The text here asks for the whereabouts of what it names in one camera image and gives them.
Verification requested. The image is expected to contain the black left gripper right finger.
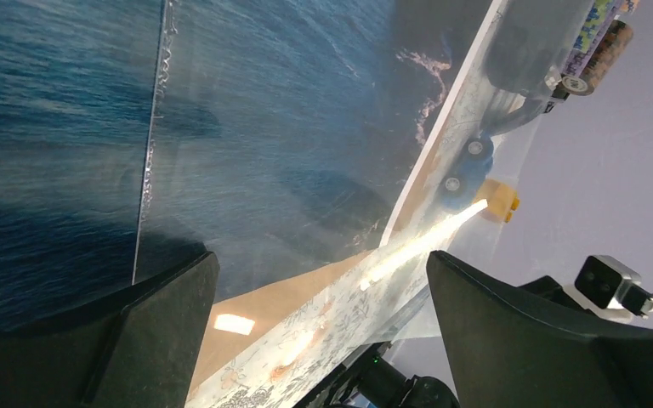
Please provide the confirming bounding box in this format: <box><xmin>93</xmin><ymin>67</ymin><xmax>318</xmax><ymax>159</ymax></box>
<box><xmin>426</xmin><ymin>251</ymin><xmax>653</xmax><ymax>407</ymax></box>

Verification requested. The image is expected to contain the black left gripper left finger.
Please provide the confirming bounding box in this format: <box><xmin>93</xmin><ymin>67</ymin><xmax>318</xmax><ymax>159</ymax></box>
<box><xmin>0</xmin><ymin>252</ymin><xmax>219</xmax><ymax>407</ymax></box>

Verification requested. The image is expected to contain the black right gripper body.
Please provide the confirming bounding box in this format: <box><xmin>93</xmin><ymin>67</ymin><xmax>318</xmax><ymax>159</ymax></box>
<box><xmin>295</xmin><ymin>342</ymin><xmax>460</xmax><ymax>408</ymax></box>

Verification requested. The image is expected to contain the seascape photo print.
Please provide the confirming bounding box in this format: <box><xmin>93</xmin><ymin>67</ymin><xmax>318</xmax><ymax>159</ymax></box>
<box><xmin>0</xmin><ymin>1</ymin><xmax>490</xmax><ymax>329</ymax></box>

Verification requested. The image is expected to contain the floral tablecloth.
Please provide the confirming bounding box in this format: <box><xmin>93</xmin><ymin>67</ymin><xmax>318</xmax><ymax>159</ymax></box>
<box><xmin>184</xmin><ymin>16</ymin><xmax>508</xmax><ymax>408</ymax></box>

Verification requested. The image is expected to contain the blue yellow toy car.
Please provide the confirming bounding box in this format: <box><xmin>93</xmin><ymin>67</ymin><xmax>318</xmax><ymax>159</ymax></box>
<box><xmin>437</xmin><ymin>133</ymin><xmax>520</xmax><ymax>223</ymax></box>

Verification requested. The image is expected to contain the lower orange poker chip stack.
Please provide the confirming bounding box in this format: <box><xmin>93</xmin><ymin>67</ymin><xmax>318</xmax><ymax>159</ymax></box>
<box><xmin>560</xmin><ymin>20</ymin><xmax>633</xmax><ymax>96</ymax></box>

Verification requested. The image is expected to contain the blue purple poker chip stack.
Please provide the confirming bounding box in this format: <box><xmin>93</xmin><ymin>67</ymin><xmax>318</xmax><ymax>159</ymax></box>
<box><xmin>561</xmin><ymin>0</ymin><xmax>625</xmax><ymax>77</ymax></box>

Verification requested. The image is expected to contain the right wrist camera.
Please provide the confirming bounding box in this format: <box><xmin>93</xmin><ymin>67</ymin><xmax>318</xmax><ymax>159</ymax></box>
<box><xmin>562</xmin><ymin>255</ymin><xmax>653</xmax><ymax>324</ymax></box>

